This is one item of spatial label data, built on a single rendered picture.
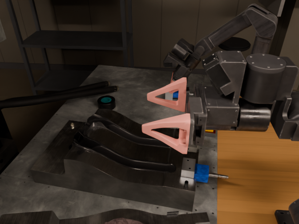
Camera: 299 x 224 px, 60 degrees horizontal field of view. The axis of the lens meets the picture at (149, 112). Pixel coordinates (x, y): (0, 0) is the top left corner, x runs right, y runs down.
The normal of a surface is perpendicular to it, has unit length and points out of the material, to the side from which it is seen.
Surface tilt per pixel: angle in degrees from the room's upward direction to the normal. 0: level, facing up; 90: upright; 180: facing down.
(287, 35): 90
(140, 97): 0
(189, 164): 0
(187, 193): 90
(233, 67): 90
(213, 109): 90
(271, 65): 1
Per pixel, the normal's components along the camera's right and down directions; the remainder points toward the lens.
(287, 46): -0.07, 0.57
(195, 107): -0.02, -0.82
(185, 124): -0.43, 0.52
